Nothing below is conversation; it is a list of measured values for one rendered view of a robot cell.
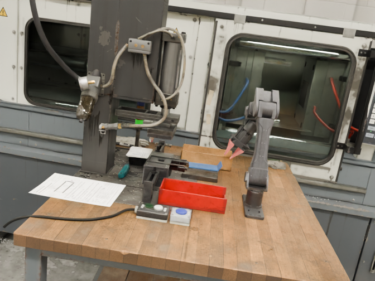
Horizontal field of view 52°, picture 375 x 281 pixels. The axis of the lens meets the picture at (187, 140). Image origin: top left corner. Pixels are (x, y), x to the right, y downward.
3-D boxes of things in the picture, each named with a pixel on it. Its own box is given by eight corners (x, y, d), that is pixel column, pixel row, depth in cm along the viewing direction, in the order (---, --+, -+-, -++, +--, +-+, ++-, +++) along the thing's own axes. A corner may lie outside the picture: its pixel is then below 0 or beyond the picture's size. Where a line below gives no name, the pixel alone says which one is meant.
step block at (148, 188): (149, 204, 140) (152, 182, 138) (142, 203, 141) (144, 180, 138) (152, 197, 147) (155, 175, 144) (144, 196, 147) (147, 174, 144)
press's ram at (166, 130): (173, 148, 152) (182, 72, 144) (109, 137, 154) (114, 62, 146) (178, 136, 170) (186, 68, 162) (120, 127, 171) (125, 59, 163)
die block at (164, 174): (166, 188, 158) (168, 170, 156) (142, 184, 158) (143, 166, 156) (171, 171, 177) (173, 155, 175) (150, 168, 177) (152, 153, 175)
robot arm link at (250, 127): (241, 127, 182) (250, 116, 180) (250, 134, 182) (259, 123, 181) (242, 130, 175) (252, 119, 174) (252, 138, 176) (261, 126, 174)
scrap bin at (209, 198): (224, 214, 141) (227, 199, 140) (157, 203, 142) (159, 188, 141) (224, 200, 153) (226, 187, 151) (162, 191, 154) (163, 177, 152)
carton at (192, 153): (230, 173, 188) (232, 158, 186) (179, 165, 189) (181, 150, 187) (229, 164, 200) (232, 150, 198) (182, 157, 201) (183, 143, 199)
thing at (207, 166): (221, 171, 180) (222, 165, 179) (188, 167, 179) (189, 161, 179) (220, 166, 186) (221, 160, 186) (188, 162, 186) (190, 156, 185)
